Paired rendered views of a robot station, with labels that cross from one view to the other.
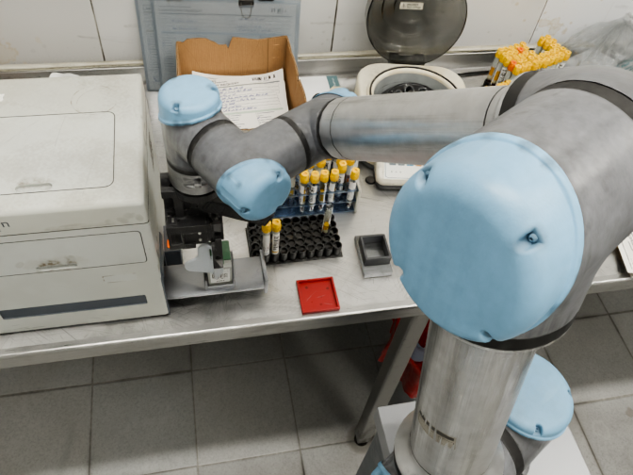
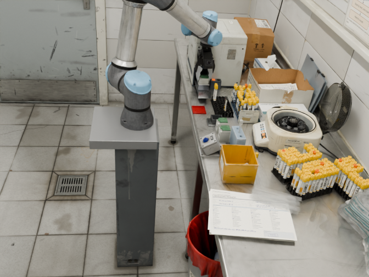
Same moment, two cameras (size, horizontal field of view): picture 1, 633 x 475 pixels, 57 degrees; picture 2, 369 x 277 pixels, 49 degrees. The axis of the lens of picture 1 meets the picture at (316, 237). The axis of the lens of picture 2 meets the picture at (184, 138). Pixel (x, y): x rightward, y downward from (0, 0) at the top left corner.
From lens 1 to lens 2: 1.96 m
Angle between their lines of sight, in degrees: 68
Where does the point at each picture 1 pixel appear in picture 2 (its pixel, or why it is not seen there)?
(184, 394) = not seen: hidden behind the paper
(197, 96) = (208, 12)
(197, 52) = (299, 77)
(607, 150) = not seen: outside the picture
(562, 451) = (130, 137)
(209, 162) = not seen: hidden behind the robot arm
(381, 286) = (202, 123)
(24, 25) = (292, 47)
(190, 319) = (190, 89)
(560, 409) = (130, 78)
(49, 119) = (224, 27)
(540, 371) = (141, 79)
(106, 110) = (229, 32)
